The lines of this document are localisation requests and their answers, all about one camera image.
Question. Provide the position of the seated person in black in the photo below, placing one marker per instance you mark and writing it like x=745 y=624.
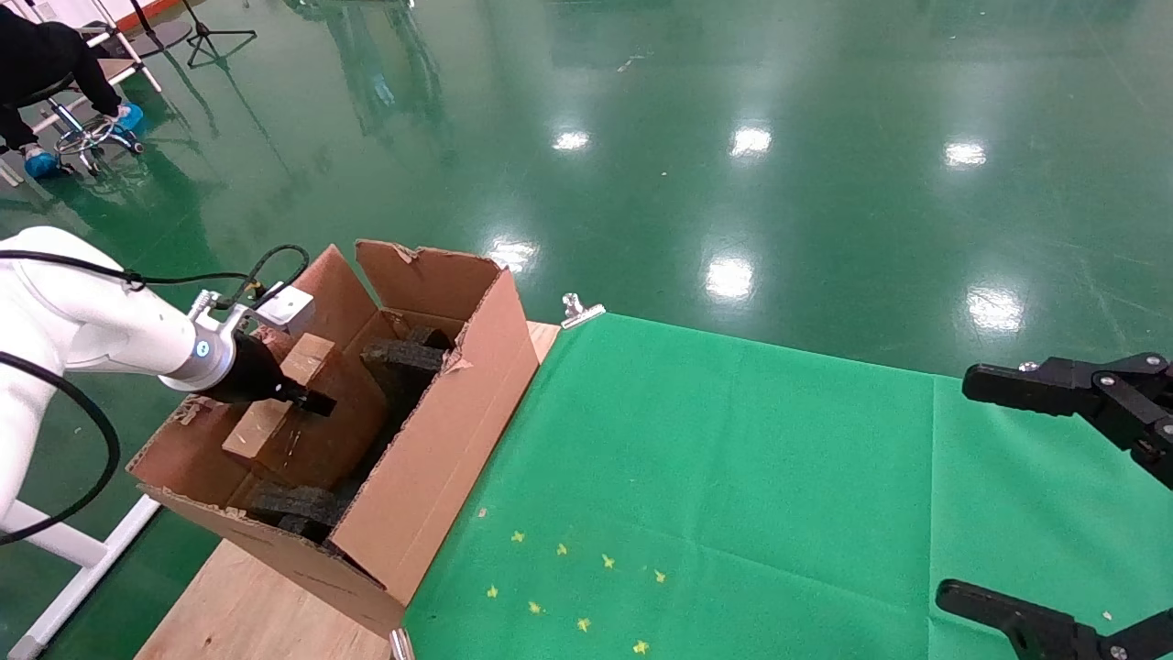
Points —
x=37 y=55

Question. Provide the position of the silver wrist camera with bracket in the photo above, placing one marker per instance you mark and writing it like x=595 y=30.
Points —
x=289 y=307

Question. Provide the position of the large open cardboard carton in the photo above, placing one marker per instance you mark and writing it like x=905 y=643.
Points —
x=440 y=440

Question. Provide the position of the black round base stand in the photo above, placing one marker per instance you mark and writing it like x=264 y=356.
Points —
x=169 y=37

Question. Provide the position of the white metal table frame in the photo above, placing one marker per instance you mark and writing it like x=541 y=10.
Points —
x=55 y=541

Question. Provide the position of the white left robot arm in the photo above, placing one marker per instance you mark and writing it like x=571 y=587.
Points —
x=82 y=312

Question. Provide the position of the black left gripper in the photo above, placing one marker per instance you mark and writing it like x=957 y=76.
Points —
x=247 y=380

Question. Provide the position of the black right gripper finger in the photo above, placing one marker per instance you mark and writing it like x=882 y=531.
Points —
x=1100 y=385
x=1035 y=632

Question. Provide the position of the chrome swivel stool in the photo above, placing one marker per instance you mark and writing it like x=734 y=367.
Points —
x=87 y=137

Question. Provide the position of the black tripod stand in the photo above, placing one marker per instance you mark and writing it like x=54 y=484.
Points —
x=206 y=35

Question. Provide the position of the black foam block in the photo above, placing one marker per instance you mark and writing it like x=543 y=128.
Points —
x=293 y=504
x=403 y=367

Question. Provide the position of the green table cloth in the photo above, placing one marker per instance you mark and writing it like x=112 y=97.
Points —
x=806 y=495

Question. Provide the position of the white frame desk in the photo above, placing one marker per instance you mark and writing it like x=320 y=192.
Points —
x=101 y=35

